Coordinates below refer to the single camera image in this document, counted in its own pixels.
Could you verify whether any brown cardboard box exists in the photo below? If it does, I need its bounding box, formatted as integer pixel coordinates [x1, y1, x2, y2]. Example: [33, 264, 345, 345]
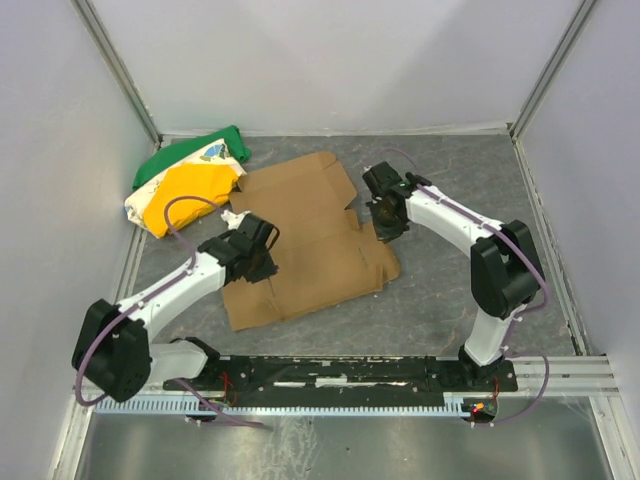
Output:
[223, 151, 401, 331]

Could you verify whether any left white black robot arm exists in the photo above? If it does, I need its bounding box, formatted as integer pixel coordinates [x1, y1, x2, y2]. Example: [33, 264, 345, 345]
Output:
[71, 213, 280, 402]

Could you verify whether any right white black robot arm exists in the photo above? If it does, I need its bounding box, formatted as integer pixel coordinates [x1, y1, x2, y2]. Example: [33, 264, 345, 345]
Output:
[363, 162, 550, 388]

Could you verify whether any yellow cloth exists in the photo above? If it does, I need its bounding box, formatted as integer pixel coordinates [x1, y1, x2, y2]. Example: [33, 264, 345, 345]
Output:
[142, 163, 240, 238]

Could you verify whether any white patterned cloth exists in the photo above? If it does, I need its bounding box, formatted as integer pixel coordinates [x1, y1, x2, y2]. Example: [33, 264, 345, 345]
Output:
[124, 140, 246, 233]

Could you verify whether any green cloth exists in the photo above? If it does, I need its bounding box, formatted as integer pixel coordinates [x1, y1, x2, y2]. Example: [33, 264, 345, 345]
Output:
[132, 125, 252, 191]

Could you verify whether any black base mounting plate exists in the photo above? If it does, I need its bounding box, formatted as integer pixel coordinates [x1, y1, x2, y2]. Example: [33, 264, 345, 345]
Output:
[188, 355, 518, 408]

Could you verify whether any metal front shelf sheet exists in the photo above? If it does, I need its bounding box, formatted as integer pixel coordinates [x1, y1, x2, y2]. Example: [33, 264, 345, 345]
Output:
[77, 402, 611, 479]

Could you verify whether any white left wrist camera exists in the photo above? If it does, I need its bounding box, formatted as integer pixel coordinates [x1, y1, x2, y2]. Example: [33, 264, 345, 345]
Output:
[221, 210, 249, 230]

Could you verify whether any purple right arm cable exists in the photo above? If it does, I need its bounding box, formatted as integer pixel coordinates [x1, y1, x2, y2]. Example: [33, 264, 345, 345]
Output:
[379, 147, 552, 429]

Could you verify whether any light blue cable duct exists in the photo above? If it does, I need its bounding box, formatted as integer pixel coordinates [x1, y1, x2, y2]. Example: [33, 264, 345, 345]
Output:
[95, 393, 470, 418]

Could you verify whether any aluminium front rail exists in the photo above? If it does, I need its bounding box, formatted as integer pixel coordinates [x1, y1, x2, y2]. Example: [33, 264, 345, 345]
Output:
[72, 351, 618, 402]

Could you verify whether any left aluminium corner post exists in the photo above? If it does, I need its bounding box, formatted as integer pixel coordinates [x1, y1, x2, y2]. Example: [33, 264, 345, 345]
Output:
[71, 0, 163, 147]

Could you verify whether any aluminium corner post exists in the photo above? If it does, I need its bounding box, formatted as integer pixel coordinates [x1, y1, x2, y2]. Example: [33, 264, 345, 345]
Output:
[509, 0, 600, 141]
[71, 0, 163, 147]

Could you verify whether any right aluminium corner post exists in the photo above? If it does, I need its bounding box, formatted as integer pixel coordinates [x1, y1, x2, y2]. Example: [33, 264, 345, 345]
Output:
[509, 0, 600, 141]

